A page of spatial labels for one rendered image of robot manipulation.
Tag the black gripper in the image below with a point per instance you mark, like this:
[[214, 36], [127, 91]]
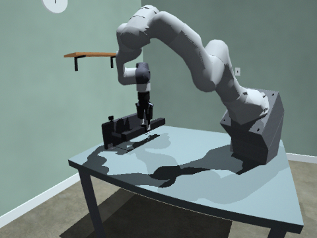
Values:
[[144, 104]]

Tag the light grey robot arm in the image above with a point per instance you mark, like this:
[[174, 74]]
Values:
[[210, 67]]

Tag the dark grey rectangular bar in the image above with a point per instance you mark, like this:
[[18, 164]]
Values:
[[140, 130]]

